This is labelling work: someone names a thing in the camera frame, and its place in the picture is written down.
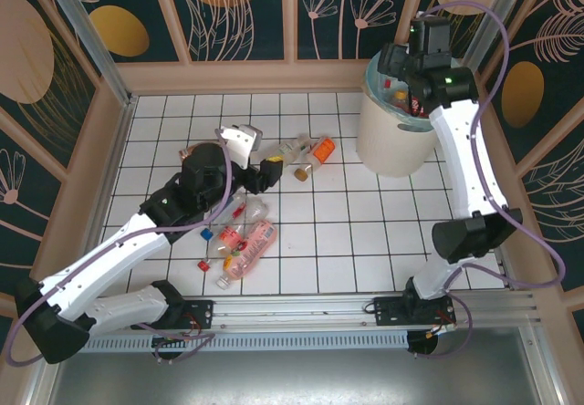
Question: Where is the clear bottle green white label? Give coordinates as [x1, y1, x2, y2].
[273, 133, 313, 169]

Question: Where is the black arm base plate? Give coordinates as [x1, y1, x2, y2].
[131, 299, 215, 331]
[372, 296, 457, 328]

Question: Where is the copper brown label bottle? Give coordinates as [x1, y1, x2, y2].
[178, 142, 204, 162]

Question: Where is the red yellow wire bundle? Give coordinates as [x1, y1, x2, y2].
[180, 316, 204, 347]
[428, 308, 457, 338]

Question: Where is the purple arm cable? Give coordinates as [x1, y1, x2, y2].
[7, 129, 232, 368]
[417, 1, 567, 360]

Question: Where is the white plastic bin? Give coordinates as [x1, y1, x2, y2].
[356, 94, 442, 178]

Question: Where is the grey slotted cable duct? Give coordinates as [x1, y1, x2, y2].
[81, 334, 410, 352]

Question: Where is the clear bottle pink red label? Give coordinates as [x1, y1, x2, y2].
[196, 224, 247, 273]

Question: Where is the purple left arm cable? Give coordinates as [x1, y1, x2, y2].
[7, 129, 232, 368]

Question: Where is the crushed clear bottle blue cap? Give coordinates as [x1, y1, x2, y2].
[200, 194, 270, 242]

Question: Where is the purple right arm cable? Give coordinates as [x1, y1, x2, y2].
[417, 1, 567, 360]

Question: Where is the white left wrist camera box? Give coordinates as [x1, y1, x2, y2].
[214, 124, 264, 169]

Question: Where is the clear bottle orange label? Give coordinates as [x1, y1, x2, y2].
[294, 136, 337, 182]

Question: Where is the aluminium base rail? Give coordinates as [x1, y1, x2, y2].
[43, 289, 542, 333]

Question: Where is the pink drink bottle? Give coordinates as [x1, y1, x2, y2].
[216, 220, 278, 290]

